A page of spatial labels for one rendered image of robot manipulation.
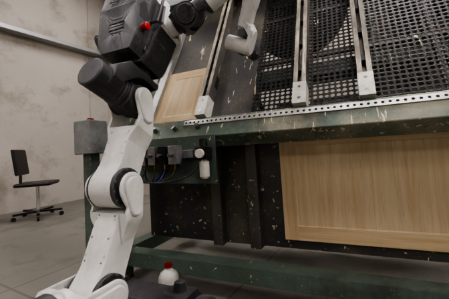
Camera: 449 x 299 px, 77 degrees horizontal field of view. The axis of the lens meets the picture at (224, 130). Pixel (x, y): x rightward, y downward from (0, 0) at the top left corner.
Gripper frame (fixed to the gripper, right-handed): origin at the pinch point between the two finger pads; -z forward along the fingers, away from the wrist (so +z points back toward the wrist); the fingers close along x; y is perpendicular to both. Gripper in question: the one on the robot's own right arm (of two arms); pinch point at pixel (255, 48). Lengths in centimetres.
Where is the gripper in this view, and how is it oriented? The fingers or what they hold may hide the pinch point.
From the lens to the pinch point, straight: 152.1
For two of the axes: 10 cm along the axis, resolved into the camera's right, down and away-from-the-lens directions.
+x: -1.6, -9.8, -1.5
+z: -4.0, 2.0, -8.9
